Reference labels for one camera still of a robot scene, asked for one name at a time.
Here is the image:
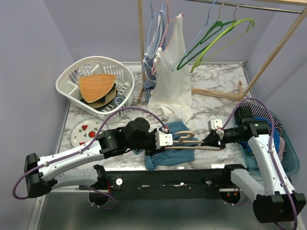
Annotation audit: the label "beige wooden hanger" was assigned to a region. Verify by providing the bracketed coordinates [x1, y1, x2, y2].
[165, 131, 221, 151]

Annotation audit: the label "teal blue tank top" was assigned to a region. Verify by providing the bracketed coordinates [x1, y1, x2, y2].
[144, 121, 195, 172]

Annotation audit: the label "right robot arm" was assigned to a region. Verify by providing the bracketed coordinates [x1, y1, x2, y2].
[202, 106, 307, 223]

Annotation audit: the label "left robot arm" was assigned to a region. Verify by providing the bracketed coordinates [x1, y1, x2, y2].
[24, 117, 172, 198]

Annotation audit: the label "white tank top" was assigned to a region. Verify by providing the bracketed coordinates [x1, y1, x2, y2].
[148, 14, 196, 131]

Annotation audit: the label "lime green hanger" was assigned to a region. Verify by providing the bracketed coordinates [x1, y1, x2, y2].
[190, 4, 255, 73]

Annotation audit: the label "dark green plastic hanger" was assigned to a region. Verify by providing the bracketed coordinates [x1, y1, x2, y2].
[177, 5, 233, 70]

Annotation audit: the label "light blue plastic hanger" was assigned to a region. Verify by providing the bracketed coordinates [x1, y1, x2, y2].
[172, 0, 218, 72]

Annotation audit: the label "bright blue garment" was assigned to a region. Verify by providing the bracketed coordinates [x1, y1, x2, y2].
[239, 117, 284, 153]

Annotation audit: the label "dark plates in basket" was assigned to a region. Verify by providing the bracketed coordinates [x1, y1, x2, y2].
[81, 84, 126, 112]

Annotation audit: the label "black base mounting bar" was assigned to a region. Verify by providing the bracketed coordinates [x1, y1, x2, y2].
[90, 167, 238, 200]

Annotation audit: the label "black white striped garment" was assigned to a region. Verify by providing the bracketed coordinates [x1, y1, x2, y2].
[240, 102, 284, 136]

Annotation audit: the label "watermelon pattern plate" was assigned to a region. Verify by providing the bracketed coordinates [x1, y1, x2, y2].
[70, 117, 103, 148]

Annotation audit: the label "blue striped garment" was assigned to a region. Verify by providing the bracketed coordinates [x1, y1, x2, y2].
[142, 10, 166, 103]

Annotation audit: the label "white plastic laundry basket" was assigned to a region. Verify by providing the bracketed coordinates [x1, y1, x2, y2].
[56, 56, 135, 123]

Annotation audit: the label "pink garment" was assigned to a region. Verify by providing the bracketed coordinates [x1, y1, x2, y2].
[278, 137, 285, 161]

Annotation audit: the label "orange woven mat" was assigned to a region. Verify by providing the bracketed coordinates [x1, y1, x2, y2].
[79, 74, 116, 103]

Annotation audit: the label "teal plastic bin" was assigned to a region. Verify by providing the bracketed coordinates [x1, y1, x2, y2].
[236, 109, 300, 178]

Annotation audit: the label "wooden clothes rack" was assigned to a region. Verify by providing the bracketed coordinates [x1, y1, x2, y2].
[136, 0, 307, 101]

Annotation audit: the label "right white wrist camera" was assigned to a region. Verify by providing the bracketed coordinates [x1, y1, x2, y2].
[208, 119, 223, 131]

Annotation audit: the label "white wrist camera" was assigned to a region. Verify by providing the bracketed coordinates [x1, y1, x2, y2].
[208, 119, 223, 131]
[155, 130, 173, 149]

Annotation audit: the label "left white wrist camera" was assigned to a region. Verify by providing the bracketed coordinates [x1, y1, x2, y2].
[155, 130, 173, 149]

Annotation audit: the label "light blue wire hanger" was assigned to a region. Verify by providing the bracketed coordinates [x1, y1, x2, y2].
[145, 0, 165, 58]

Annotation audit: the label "pink wire hanger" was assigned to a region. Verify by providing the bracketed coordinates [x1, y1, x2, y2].
[152, 0, 185, 74]

